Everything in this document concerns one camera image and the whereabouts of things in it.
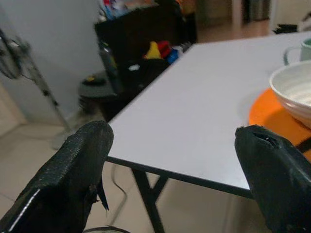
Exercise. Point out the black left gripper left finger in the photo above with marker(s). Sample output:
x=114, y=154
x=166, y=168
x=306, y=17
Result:
x=60, y=174

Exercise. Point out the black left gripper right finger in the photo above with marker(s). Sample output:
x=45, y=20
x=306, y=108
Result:
x=279, y=184

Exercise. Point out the orange plate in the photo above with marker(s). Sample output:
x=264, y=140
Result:
x=267, y=114

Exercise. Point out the white ribbed bowl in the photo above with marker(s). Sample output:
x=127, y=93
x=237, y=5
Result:
x=294, y=94

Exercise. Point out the pale green mug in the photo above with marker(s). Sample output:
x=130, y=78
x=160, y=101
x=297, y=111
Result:
x=305, y=52

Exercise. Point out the yellow toy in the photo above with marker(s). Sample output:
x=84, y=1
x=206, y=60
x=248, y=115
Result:
x=153, y=52

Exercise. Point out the black cabinet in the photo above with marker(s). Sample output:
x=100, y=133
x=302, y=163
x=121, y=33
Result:
x=136, y=31

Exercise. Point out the blue toy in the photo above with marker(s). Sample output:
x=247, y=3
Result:
x=173, y=57

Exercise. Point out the red toy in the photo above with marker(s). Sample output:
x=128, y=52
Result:
x=164, y=47

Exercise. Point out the black table frame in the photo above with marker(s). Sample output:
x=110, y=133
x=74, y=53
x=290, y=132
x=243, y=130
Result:
x=148, y=187

